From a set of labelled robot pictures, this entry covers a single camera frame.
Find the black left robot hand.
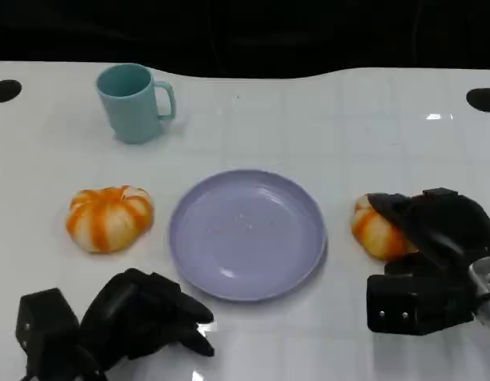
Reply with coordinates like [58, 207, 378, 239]
[79, 267, 215, 372]

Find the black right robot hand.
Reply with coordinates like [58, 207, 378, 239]
[366, 187, 490, 279]

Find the orange white toy bread roll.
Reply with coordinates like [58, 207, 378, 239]
[350, 194, 419, 262]
[66, 185, 155, 255]

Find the lilac plate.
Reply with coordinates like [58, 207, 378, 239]
[168, 169, 327, 302]

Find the pale green mug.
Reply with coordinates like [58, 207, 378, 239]
[95, 63, 177, 145]

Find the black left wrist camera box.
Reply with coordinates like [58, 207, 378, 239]
[15, 287, 82, 358]

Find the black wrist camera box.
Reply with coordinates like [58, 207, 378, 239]
[15, 287, 82, 358]
[366, 272, 476, 337]

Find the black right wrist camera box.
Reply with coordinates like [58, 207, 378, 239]
[366, 272, 476, 337]

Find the black table cable hole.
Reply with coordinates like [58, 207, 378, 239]
[0, 79, 23, 104]
[465, 87, 490, 114]

